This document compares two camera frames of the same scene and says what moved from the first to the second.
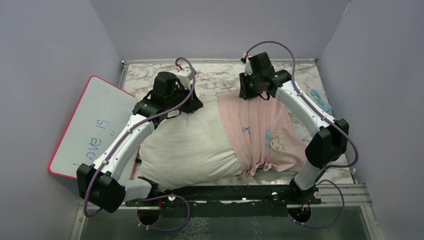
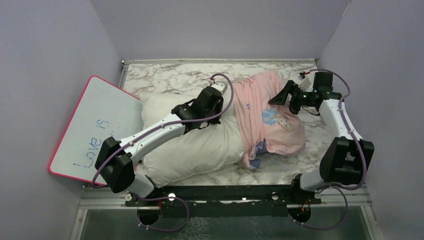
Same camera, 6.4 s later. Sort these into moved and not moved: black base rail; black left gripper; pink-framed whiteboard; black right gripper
Moved: black left gripper; black right gripper
Not moved: pink-framed whiteboard; black base rail
